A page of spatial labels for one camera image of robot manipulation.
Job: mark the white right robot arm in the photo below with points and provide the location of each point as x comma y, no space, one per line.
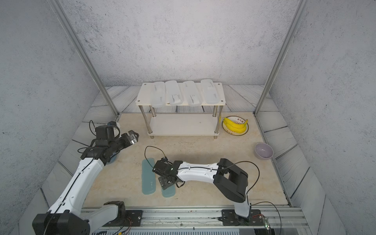
228,178

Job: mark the blue round plate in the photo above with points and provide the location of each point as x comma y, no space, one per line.
112,159

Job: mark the left aluminium frame post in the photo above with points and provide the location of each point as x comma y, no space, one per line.
62,18

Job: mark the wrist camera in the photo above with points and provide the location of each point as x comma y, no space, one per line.
115,127
163,167

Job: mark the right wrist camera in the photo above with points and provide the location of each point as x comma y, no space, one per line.
163,167

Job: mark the lilac bowl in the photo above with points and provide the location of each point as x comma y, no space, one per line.
263,151

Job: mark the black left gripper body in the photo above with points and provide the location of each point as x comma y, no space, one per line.
123,142

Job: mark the white two-tier shelf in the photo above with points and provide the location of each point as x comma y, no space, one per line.
181,120

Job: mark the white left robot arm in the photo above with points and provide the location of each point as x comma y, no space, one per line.
64,216

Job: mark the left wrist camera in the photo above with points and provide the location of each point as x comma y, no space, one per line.
115,127

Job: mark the aluminium frame post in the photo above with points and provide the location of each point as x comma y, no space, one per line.
62,18
282,53

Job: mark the teal pencil case labelled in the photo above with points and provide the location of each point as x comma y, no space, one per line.
169,192

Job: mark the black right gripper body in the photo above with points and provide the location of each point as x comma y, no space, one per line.
164,181

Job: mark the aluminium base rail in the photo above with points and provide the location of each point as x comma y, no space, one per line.
266,219

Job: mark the translucent pencil case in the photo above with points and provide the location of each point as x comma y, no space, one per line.
158,95
209,91
192,94
173,93

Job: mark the yellow banana bunch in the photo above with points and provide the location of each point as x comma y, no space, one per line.
235,127

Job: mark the right aluminium frame post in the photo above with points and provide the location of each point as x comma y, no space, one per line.
282,53

